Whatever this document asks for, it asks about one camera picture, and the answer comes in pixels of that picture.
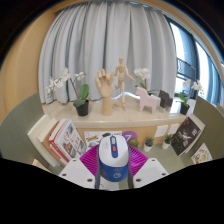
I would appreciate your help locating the white wall socket plate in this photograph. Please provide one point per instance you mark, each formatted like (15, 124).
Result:
(161, 131)
(173, 129)

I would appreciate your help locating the dark-framed window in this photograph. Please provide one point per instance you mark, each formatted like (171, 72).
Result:
(186, 53)

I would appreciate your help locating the colourful sticker card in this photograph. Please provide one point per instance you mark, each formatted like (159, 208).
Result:
(201, 155)

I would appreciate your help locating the white sticker sheet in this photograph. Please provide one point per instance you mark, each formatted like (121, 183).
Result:
(93, 138)

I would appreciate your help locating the blue and white computer mouse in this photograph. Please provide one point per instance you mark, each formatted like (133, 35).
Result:
(113, 160)

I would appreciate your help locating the tan cover book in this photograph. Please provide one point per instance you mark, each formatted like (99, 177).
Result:
(48, 136)

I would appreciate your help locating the round purple number sign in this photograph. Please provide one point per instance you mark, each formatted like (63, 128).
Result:
(130, 135)

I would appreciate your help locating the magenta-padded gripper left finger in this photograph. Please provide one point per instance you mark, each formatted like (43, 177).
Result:
(75, 171)

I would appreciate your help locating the wooden hand model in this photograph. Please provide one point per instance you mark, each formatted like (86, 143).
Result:
(106, 90)

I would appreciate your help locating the pink wooden horse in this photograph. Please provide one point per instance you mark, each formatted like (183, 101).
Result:
(146, 100)

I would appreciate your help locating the red book with photo cover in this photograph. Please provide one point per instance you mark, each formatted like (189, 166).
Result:
(70, 141)

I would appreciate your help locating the grey curtain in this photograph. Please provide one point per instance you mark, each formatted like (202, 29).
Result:
(100, 40)

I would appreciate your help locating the white books stack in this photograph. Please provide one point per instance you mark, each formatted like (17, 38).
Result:
(199, 121)

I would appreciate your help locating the white orchid in black pot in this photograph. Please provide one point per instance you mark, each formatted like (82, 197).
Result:
(82, 107)
(184, 108)
(142, 74)

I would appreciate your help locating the dark cover book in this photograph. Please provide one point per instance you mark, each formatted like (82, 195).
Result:
(185, 136)

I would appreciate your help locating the black wooden horse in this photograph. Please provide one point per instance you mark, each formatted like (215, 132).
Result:
(165, 99)

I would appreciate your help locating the wooden artist mannequin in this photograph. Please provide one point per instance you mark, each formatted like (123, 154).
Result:
(122, 75)

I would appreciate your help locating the white book with red band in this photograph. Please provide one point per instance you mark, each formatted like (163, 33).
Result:
(55, 141)

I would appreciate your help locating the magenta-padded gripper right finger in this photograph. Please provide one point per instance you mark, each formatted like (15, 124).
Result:
(151, 170)

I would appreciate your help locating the thick white book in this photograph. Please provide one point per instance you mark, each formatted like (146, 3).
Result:
(38, 136)

